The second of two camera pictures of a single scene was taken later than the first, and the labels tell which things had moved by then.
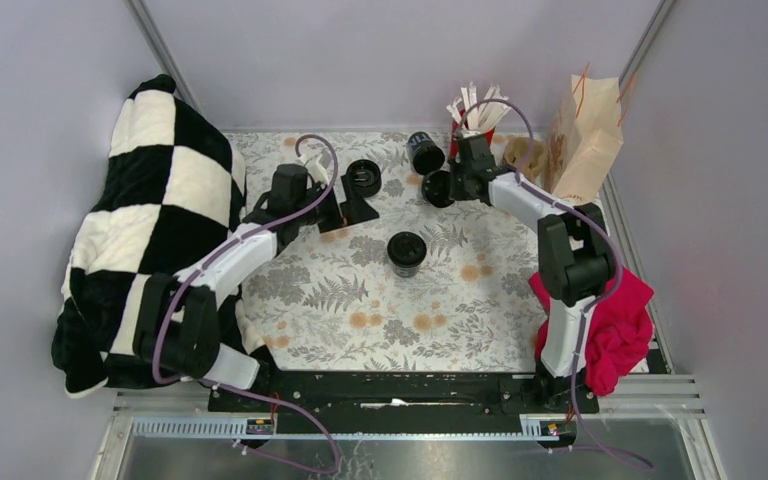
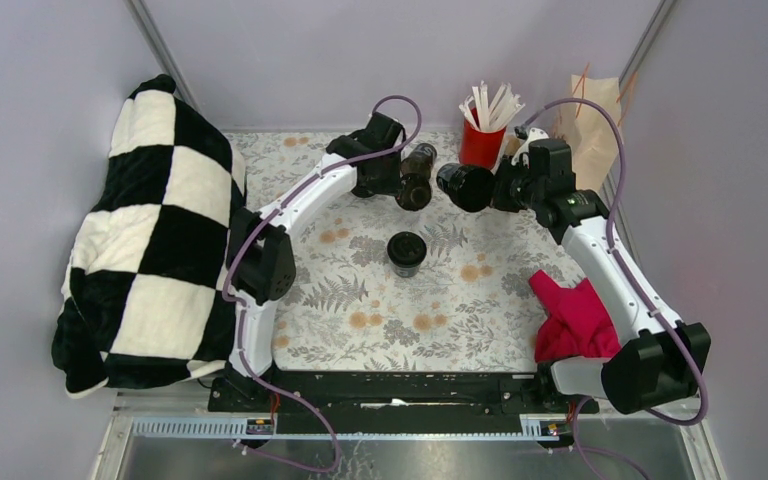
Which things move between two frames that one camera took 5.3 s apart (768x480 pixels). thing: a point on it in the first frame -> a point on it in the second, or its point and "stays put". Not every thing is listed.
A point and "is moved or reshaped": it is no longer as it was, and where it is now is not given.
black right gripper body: (459, 174) -> (515, 191)
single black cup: (436, 188) -> (416, 171)
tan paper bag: (585, 138) stays put
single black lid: (406, 248) stays put
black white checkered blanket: (174, 182) stays put
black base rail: (402, 402) stays put
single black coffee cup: (405, 271) stays put
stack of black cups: (425, 154) is moved or reshaped
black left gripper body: (329, 215) -> (388, 179)
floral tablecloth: (431, 285) stays put
